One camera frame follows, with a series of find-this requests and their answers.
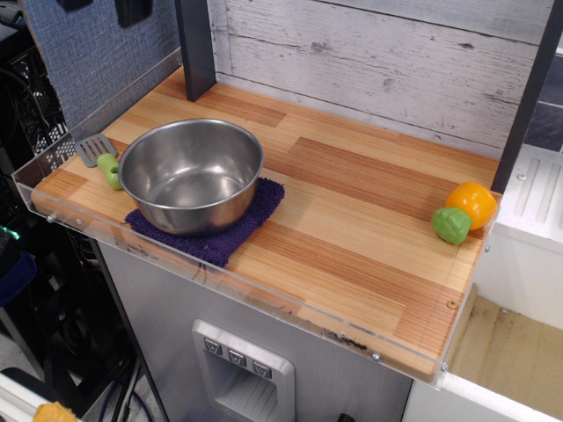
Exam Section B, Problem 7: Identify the white toy sink unit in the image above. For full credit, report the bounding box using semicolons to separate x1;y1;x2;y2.
404;145;562;421

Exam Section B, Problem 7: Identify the purple cloth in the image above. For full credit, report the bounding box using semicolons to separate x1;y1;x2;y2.
125;178;285;267

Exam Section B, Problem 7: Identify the grey spatula green handle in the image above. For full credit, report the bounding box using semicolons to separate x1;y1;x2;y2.
74;134;123;190

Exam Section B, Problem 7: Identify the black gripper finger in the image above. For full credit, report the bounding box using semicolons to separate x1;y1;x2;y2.
114;0;153;27
57;0;93;11

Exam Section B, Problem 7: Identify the silver toy fridge cabinet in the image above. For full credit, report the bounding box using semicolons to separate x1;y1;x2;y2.
101;245;412;421

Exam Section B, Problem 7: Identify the black plastic crate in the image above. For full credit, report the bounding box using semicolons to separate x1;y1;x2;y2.
1;47;68;156

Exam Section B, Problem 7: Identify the orange toy pepper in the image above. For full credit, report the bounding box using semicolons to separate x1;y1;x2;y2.
444;182;498;231

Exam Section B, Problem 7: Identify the dark grey post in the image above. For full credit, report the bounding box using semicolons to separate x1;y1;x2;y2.
174;0;216;102
491;0;562;194

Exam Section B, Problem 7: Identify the green toy vegetable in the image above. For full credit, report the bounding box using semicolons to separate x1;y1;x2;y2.
431;207;472;244

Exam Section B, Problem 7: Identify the blue fabric panel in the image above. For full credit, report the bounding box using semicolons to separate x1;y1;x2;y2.
20;1;181;132

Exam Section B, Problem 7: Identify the stainless steel pot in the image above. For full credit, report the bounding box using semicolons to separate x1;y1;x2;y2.
119;119;264;236

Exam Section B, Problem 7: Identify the clear acrylic guard rail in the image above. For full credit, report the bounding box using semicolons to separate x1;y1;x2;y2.
14;70;499;383

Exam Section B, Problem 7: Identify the dark grey left post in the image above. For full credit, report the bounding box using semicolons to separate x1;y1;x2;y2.
174;0;216;102

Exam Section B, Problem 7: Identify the dark grey right post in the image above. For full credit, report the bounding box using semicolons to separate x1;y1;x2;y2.
491;0;562;194

